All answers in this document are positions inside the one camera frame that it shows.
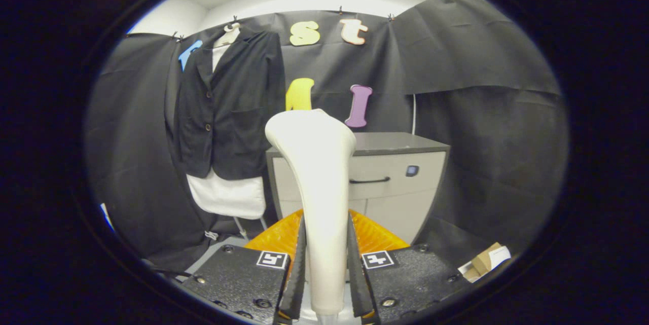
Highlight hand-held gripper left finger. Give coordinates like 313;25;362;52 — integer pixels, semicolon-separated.
180;208;307;324

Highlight black backdrop cloth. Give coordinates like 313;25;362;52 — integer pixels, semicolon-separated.
84;0;569;270

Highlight white garment steamer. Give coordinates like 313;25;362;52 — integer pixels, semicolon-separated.
265;108;357;318

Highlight cardboard box with paper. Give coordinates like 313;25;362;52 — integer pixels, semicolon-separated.
457;242;513;283

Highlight black jacket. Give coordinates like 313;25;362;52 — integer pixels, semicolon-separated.
175;28;286;181

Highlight white stand legs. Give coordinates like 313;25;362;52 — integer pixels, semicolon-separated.
232;216;269;239

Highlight beige cabinet with grey top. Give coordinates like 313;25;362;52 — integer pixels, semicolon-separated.
266;131;451;244

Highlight white padded garment form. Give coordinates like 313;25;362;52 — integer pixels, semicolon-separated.
185;22;268;220

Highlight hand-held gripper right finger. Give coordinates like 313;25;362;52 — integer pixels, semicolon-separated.
347;208;472;324

